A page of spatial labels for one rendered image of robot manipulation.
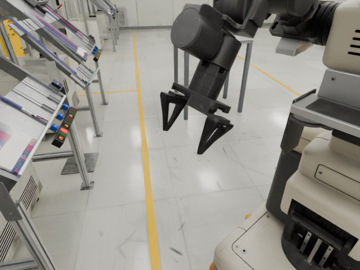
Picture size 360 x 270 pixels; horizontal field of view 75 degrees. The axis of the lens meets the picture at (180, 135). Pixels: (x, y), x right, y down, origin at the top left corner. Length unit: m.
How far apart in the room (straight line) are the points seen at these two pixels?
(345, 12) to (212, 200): 1.36
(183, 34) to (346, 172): 0.49
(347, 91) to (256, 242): 0.81
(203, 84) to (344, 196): 0.47
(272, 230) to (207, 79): 0.97
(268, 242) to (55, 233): 1.20
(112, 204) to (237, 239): 0.89
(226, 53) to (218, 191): 1.41
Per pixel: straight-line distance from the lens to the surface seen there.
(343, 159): 0.69
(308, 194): 0.70
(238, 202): 1.70
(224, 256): 1.14
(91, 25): 5.74
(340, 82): 0.58
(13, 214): 0.96
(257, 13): 0.42
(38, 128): 1.16
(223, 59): 0.41
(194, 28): 0.36
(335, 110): 0.55
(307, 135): 0.97
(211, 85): 0.41
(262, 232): 1.24
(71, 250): 1.57
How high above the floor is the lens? 1.24
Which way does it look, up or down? 33 degrees down
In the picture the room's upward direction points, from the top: straight up
